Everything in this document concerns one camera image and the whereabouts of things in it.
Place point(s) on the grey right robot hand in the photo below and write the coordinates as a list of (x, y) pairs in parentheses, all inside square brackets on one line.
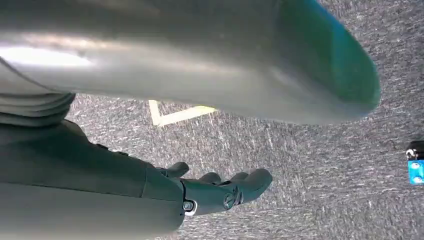
[(82, 185)]

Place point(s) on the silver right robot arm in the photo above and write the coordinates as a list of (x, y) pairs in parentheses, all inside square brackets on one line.
[(33, 109)]

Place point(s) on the yellow floor tape square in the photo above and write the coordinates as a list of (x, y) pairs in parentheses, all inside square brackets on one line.
[(165, 120)]

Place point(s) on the blue metal shelf rack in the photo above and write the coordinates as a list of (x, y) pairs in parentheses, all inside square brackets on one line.
[(415, 170)]

